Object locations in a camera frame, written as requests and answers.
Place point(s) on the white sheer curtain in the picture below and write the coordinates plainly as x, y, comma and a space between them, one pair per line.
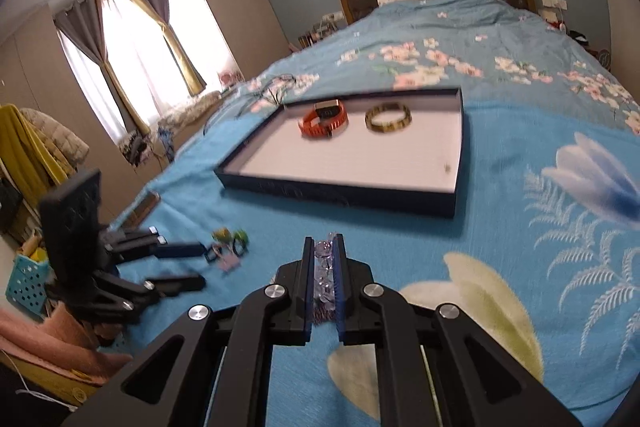
135, 52

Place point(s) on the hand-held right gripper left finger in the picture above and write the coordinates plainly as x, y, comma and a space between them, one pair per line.
309, 267

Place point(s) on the yellow jade pendant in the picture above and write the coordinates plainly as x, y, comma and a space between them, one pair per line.
220, 235

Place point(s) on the dark blue shallow tray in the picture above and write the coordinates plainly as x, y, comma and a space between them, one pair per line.
350, 162

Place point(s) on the brown horn bangle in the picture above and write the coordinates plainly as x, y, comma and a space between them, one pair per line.
372, 119

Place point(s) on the person's left forearm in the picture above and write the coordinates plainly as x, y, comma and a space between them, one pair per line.
45, 342

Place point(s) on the white wall outlet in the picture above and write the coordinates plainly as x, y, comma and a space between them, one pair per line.
334, 16
554, 2

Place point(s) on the yellow garment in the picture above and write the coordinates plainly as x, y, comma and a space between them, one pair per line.
27, 142

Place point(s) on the pink stone pendant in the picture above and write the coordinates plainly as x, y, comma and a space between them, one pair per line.
229, 263

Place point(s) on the orange smart watch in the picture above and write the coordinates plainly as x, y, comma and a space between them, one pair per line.
320, 119

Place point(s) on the floral window seat cushion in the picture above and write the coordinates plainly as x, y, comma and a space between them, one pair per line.
192, 107

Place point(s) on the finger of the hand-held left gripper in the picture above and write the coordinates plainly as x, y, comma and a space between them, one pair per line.
182, 251
175, 284

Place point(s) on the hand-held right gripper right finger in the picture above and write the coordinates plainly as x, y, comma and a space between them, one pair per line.
340, 287

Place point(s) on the turquoise plastic basket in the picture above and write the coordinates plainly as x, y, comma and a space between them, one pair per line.
27, 287

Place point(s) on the green stone pendant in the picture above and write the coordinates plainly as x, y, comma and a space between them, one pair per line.
241, 236

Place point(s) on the floral blue quilt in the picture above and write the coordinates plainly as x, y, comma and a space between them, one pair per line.
450, 37

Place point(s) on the cluttered bedside table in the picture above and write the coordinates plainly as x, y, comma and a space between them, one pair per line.
320, 34
575, 34

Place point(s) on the grey padded jacket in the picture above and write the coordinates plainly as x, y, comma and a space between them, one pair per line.
60, 132

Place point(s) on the yellow curtain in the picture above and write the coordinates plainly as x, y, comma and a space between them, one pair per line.
127, 102
180, 52

